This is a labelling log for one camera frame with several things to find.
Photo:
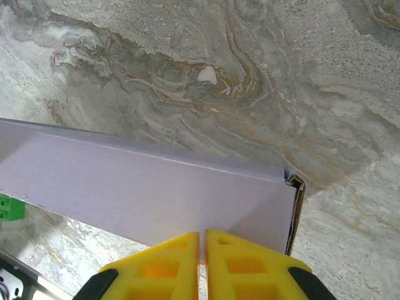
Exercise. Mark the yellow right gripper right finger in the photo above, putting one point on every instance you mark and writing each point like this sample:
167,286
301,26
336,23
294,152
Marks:
250,275

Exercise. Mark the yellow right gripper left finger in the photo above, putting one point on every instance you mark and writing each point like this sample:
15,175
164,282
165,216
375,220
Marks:
162,272

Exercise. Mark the white lavender paper box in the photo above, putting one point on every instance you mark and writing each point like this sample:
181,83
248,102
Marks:
156,193

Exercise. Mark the large green toy brick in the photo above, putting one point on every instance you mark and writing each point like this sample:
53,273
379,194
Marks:
11,207

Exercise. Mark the aluminium front rail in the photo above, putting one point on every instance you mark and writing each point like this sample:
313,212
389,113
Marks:
34,282

